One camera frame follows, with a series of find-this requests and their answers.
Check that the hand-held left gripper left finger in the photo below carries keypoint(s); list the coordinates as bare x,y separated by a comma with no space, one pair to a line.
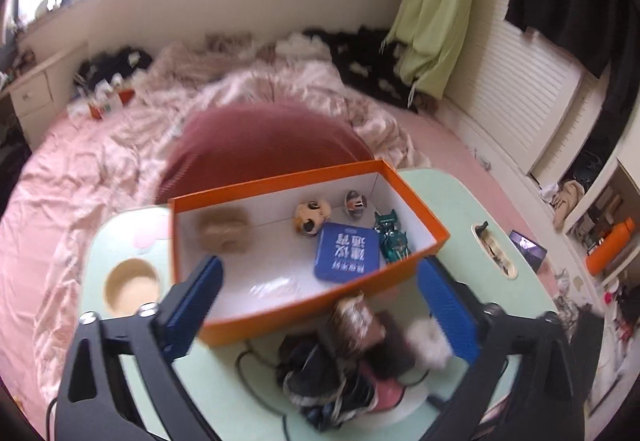
195,306

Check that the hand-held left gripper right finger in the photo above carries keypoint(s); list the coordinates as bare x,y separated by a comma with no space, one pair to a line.
447,306

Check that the white fur pompom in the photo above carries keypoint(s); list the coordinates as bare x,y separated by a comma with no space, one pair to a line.
425,341

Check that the beige fuzzy plush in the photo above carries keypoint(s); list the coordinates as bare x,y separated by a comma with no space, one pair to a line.
222,231

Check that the green toy car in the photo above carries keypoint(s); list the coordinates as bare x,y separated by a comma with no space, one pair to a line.
395,241

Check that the orange cardboard box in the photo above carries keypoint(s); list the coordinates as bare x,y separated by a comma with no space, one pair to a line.
310,311

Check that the black lace cloth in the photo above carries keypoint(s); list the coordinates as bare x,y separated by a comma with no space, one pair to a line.
310,371

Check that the shiny silver metal ornament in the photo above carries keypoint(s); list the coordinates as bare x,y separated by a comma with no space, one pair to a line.
356,203

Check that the green cartoon desktop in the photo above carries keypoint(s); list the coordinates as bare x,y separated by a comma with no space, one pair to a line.
465,241

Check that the dark crumpled scraps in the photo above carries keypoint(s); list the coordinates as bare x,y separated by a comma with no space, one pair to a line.
492,246

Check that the dark flat device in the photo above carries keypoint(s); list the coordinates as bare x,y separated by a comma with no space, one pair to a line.
529,251

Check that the beige cloth bundle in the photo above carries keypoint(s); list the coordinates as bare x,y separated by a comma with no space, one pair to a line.
567,203

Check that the pink floral bedsheet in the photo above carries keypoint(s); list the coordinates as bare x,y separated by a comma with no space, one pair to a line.
75,201

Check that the orange bottle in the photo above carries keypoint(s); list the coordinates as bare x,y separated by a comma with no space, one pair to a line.
607,248

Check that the red pillow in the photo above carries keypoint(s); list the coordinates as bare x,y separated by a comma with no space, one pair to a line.
260,141

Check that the white open shelf unit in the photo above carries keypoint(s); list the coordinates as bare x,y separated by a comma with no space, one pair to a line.
620,191

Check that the orange white packet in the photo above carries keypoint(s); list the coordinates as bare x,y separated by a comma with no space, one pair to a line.
110,105

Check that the white slatted panel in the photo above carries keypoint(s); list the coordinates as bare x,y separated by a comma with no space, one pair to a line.
520,91

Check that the pink crumpled quilt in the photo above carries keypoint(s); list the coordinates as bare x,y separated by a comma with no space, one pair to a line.
300,81

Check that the black white clothes pile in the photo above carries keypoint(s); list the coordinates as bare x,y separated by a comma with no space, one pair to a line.
365,66

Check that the black striped clothes pile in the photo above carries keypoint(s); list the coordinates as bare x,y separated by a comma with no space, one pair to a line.
115,63

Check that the white nightstand with drawers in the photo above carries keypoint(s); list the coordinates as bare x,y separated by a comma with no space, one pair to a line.
35,96

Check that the light green hanging garment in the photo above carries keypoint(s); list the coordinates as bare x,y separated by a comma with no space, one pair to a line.
440,11

